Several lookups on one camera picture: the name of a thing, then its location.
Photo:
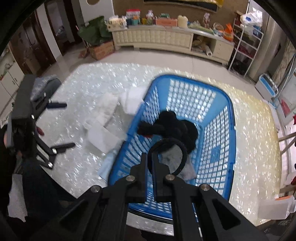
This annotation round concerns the cardboard box on floor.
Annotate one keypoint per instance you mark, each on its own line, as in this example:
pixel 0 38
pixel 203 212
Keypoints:
pixel 101 51

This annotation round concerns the silver standing air conditioner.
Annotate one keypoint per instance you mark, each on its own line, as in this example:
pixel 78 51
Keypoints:
pixel 271 50

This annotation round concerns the grey chair with lace cover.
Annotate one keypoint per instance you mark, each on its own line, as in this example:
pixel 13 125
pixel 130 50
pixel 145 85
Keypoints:
pixel 45 85

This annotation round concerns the person's left hand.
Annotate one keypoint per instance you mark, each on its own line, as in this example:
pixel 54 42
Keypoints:
pixel 39 130

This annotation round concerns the cream jar on cabinet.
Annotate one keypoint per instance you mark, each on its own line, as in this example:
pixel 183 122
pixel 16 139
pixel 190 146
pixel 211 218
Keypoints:
pixel 182 21

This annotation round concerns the white sponge block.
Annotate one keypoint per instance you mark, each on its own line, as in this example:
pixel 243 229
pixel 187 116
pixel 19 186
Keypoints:
pixel 103 139

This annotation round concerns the white plastic bottle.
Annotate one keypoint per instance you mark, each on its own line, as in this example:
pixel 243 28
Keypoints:
pixel 276 209

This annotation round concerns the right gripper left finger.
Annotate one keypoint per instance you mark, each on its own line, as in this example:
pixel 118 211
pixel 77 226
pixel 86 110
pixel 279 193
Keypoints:
pixel 134 185

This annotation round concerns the black plush toy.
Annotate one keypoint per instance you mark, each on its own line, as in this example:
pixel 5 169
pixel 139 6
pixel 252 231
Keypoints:
pixel 167 125

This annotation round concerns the black hair band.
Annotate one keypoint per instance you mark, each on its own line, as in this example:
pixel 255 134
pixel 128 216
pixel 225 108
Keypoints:
pixel 162 146

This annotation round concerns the orange bag on cabinet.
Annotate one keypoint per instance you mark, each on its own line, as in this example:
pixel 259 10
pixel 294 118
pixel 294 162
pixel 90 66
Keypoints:
pixel 228 33

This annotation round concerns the white blue storage box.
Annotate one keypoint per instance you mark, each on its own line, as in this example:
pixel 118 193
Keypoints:
pixel 266 87

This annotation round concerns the white metal shelf rack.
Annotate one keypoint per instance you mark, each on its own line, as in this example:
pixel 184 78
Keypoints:
pixel 246 47

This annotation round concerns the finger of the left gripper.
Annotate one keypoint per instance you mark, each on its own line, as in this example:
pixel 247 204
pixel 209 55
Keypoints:
pixel 62 148
pixel 56 105

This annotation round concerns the grey cloth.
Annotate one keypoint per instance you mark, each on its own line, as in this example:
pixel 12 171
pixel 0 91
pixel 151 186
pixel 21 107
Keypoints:
pixel 173 157

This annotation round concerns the green bag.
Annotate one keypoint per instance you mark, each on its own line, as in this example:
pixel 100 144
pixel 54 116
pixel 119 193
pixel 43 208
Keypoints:
pixel 95 33

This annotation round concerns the tissue box on cabinet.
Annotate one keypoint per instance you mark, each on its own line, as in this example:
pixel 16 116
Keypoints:
pixel 116 23

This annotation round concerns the pink box on cabinet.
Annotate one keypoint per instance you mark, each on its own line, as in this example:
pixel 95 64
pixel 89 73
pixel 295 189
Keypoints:
pixel 167 22

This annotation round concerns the wall mounted television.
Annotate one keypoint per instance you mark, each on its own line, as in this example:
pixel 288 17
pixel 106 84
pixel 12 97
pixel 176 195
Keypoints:
pixel 211 5

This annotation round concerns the white fluffy cloth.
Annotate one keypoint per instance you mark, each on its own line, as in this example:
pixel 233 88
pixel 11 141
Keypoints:
pixel 102 112

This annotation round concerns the cream tv cabinet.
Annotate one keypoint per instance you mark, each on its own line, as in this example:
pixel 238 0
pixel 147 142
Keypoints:
pixel 174 39

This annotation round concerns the light blue cloth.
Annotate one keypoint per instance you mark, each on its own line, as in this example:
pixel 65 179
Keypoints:
pixel 107 164

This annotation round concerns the blue plastic basket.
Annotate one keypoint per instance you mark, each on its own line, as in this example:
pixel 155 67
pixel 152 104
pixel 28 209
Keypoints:
pixel 208 108

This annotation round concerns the white paper roll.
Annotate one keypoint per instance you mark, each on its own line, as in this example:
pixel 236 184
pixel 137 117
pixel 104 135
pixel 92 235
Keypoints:
pixel 208 51

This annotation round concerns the white plastic bag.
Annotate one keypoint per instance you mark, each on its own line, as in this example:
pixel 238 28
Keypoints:
pixel 254 18

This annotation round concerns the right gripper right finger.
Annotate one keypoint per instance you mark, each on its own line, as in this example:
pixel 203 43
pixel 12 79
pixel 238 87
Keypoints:
pixel 167 187

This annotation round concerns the white folded towel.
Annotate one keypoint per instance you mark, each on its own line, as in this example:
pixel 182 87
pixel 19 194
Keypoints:
pixel 132 99

